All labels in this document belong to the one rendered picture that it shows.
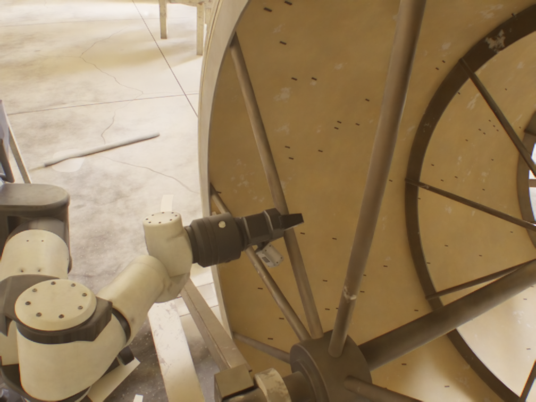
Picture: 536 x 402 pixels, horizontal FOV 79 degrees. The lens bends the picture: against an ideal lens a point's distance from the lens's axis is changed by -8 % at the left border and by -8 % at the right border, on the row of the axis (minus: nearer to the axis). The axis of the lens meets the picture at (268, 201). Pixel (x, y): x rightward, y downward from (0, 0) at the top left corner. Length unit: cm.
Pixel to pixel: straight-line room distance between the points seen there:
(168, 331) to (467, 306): 114
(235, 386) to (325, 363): 16
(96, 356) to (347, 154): 125
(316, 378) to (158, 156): 236
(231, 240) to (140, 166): 215
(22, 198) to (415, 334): 76
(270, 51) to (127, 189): 174
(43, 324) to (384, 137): 39
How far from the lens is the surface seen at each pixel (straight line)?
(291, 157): 134
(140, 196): 245
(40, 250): 53
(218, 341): 85
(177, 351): 153
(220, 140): 118
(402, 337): 79
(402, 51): 38
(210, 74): 95
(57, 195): 65
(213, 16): 91
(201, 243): 60
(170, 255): 60
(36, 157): 305
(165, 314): 162
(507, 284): 103
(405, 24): 38
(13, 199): 64
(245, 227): 62
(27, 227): 59
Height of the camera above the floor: 157
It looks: 41 degrees down
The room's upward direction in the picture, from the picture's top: 9 degrees clockwise
